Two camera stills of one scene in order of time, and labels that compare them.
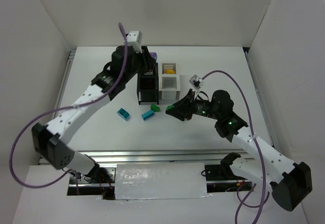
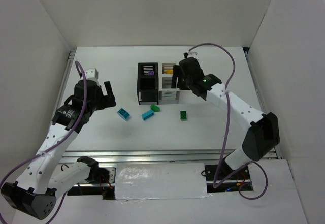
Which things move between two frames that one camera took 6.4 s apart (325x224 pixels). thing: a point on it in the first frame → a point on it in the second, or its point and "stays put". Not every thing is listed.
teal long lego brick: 148,115 stays put
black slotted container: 148,87 stays put
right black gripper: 189,106 → 181,79
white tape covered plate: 160,181 stays put
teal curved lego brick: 123,114 stays put
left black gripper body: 147,63 → 107,101
